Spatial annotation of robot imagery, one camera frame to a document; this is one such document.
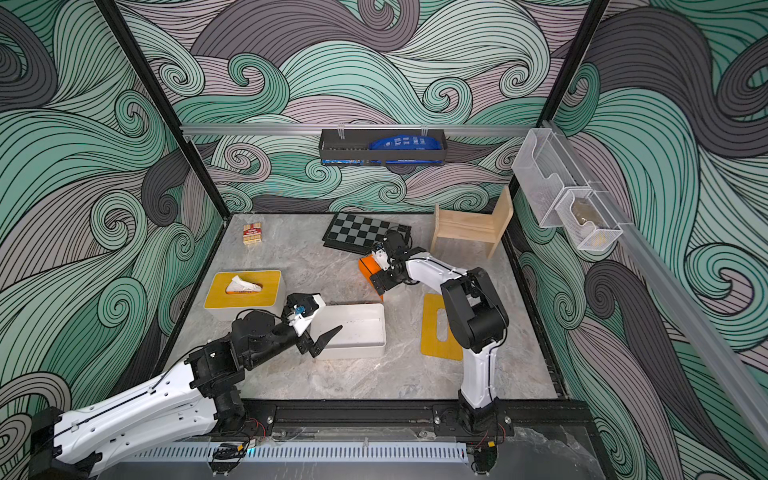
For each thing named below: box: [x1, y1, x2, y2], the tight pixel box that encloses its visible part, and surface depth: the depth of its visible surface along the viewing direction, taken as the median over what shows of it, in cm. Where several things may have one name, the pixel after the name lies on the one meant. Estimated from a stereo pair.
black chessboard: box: [322, 212, 412, 254], surface depth 113 cm
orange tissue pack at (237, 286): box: [226, 275, 262, 294], surface depth 88 cm
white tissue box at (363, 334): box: [310, 303, 387, 359], surface depth 88 cm
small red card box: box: [243, 222, 263, 245], surface depth 116 cm
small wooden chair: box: [430, 185, 514, 259], surface depth 103 cm
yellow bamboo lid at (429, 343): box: [420, 294, 442, 357], surface depth 92 cm
